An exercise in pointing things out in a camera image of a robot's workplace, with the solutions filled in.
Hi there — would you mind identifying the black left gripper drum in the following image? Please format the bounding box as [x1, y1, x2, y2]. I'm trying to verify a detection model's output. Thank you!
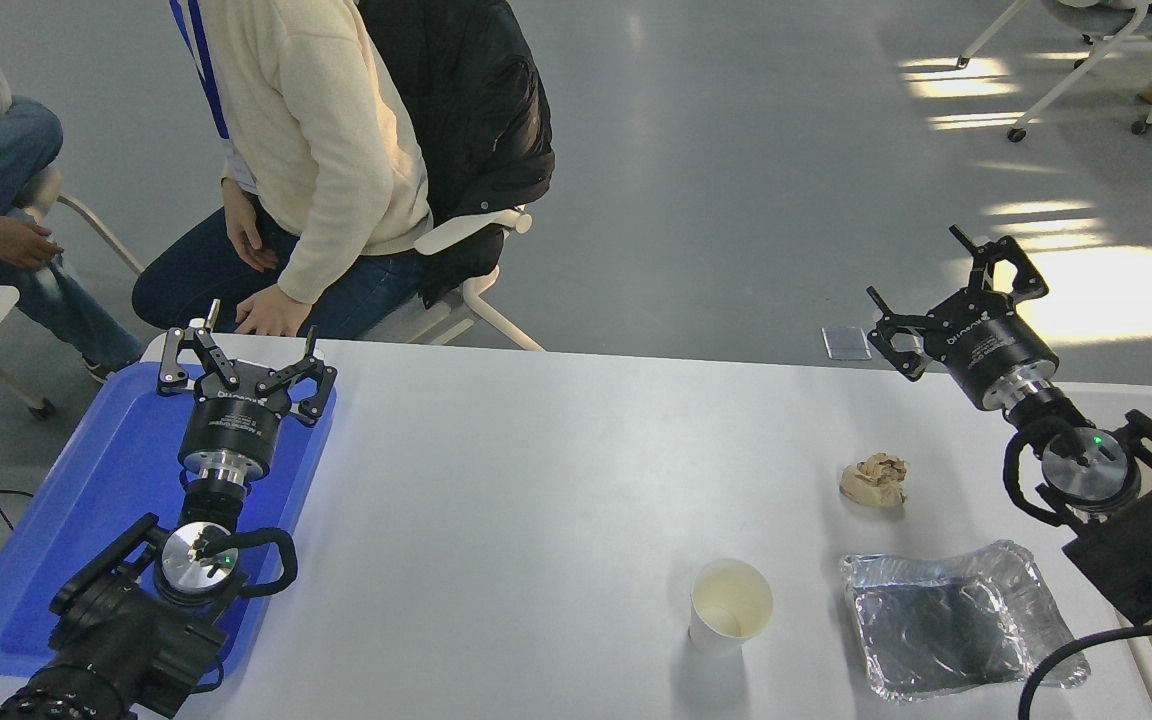
[179, 388, 295, 473]

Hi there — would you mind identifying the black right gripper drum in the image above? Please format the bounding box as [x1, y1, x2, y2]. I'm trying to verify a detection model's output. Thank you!
[921, 288, 1060, 413]

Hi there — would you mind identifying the white paper cup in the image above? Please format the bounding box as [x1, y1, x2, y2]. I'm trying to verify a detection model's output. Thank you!
[688, 558, 775, 656]

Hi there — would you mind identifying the person's left hand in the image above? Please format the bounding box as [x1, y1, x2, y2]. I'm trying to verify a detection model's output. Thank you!
[234, 285, 315, 338]

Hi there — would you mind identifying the person's right hand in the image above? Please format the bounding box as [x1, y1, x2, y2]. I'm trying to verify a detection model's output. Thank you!
[221, 178, 279, 273]

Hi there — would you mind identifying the clear floor plate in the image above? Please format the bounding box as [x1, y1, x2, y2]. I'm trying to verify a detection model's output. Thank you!
[823, 327, 872, 361]

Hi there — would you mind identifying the crumpled tan paper ball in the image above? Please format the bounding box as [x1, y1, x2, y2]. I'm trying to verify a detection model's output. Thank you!
[840, 452, 910, 509]

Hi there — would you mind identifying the blue plastic tray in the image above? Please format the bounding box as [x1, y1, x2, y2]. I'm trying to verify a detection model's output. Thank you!
[0, 360, 339, 691]

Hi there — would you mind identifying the grey seat wheeled chair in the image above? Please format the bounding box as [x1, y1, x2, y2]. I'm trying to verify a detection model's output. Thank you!
[0, 165, 147, 421]

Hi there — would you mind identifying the silver foil tray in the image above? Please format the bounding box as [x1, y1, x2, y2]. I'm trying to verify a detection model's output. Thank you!
[840, 540, 1092, 704]

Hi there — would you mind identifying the black jacket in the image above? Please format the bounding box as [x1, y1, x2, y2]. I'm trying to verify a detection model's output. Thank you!
[356, 0, 557, 309]

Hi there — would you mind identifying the white frame wheeled chair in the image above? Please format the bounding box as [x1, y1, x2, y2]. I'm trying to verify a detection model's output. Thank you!
[956, 0, 1152, 143]

